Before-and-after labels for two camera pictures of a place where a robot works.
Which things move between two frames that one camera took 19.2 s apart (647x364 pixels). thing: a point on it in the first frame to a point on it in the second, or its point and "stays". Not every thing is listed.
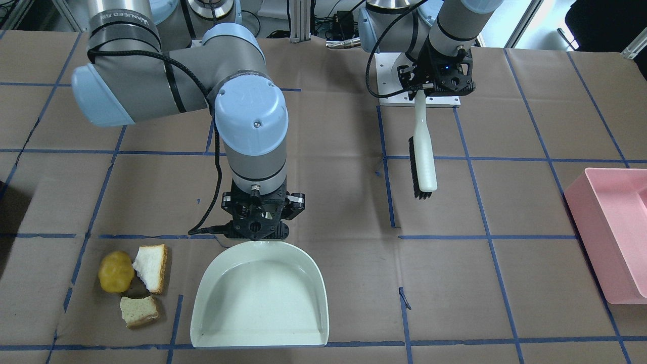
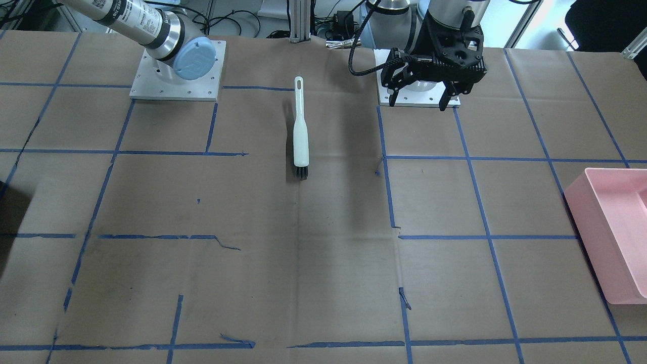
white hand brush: x=422 y=150 to x=301 y=136
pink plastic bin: x=609 y=205 stays
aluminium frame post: x=299 y=11 stays
